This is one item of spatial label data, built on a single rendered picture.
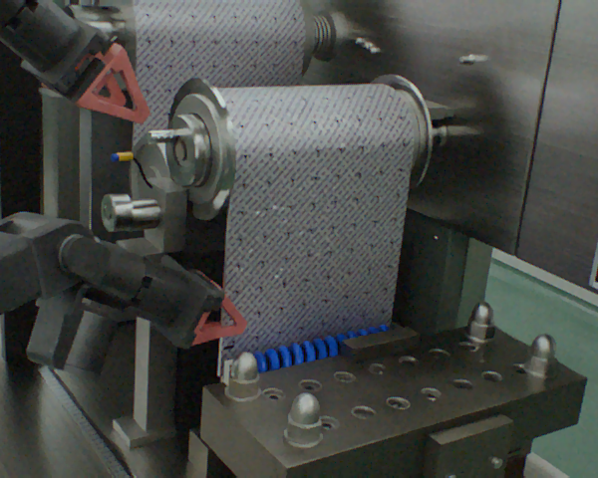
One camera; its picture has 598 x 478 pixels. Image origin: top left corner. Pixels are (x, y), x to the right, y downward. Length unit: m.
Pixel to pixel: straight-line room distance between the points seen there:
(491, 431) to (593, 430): 2.22
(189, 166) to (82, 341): 0.21
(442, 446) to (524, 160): 0.34
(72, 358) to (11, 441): 0.27
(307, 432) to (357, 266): 0.26
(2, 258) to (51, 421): 0.40
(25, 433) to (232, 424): 0.31
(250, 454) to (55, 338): 0.21
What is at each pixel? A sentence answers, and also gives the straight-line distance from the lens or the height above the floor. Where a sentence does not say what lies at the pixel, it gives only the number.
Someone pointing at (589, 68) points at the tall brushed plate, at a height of 1.37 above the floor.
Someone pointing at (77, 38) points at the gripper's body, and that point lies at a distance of 0.85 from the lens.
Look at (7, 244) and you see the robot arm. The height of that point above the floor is 1.21.
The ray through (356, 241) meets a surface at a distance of 1.00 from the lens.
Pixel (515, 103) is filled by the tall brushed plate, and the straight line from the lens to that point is 1.03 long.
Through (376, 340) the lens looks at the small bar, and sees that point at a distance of 1.00.
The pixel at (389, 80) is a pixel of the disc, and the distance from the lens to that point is 1.07.
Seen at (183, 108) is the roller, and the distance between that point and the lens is 0.95.
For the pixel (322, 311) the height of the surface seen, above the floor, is 1.07.
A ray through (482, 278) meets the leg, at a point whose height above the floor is 1.00.
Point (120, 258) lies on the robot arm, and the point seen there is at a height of 1.17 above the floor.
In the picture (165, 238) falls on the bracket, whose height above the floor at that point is 1.15.
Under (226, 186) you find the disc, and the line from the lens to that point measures 0.88.
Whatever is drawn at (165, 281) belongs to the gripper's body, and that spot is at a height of 1.14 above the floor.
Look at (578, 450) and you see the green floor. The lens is 3.01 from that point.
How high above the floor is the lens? 1.48
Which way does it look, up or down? 19 degrees down
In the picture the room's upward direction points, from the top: 5 degrees clockwise
